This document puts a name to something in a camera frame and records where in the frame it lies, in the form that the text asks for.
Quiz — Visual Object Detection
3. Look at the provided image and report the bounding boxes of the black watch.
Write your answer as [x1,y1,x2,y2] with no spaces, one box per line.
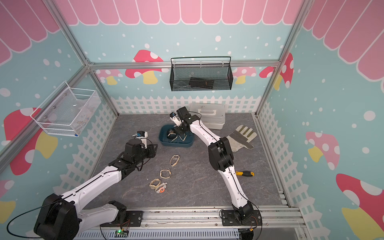
[167,129,178,140]

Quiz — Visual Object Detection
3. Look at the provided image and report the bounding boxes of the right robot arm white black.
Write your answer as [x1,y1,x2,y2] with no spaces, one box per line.
[170,107,262,226]

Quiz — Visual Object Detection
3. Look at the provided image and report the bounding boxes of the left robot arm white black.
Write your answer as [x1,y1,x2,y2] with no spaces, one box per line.
[33,138,158,240]

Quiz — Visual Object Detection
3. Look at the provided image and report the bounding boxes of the teal plastic storage box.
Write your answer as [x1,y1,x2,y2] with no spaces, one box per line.
[159,125,194,148]

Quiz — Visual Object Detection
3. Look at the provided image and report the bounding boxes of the black item inside mesh basket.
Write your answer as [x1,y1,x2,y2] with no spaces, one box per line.
[189,78,215,89]

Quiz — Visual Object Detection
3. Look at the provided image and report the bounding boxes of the grey work glove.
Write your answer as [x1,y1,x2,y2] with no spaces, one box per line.
[227,125,258,153]

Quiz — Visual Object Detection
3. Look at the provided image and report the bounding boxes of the yellow black screwdriver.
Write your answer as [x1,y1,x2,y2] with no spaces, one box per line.
[236,171,255,177]

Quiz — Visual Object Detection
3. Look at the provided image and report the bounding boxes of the green circuit board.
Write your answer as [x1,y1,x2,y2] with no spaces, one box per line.
[114,229,129,238]

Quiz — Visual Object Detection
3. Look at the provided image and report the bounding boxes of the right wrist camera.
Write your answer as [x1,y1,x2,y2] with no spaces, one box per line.
[170,112,182,127]

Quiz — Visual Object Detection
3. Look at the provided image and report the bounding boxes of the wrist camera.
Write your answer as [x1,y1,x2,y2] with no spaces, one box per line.
[135,131,148,149]
[170,112,182,127]

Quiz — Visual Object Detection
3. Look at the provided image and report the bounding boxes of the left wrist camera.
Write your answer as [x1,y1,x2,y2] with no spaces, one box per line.
[135,131,148,149]

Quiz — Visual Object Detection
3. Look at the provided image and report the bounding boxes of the white plastic toolbox with handle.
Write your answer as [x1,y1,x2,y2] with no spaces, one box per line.
[188,103,226,130]

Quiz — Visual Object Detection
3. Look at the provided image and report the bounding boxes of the black wire mesh basket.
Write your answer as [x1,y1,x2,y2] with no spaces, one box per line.
[170,56,234,92]

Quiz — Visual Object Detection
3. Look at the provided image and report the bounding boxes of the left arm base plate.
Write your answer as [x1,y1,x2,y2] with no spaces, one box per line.
[101,211,144,228]

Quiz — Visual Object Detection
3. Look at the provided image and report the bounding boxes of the white wire mesh basket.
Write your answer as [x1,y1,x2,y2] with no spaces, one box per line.
[30,82,102,137]

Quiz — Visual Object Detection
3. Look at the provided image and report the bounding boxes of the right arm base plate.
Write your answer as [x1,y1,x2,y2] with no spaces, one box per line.
[219,210,263,227]

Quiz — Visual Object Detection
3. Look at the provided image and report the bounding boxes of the grey slotted cable duct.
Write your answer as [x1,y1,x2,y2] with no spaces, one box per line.
[75,228,240,240]

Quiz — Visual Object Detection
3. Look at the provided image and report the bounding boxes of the aluminium rail frame front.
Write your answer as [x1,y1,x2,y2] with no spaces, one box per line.
[74,205,305,233]

